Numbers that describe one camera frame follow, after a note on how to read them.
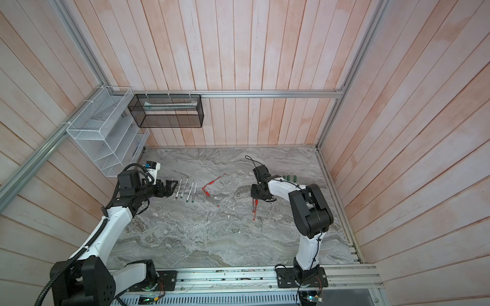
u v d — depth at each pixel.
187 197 0.98
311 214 0.50
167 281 0.73
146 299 0.70
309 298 0.71
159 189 0.73
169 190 0.75
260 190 0.75
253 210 0.93
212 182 1.04
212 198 0.98
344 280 0.75
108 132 0.75
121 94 0.94
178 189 0.81
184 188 1.01
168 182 0.75
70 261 0.39
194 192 1.00
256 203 0.95
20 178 0.54
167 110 1.03
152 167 0.72
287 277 0.73
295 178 1.07
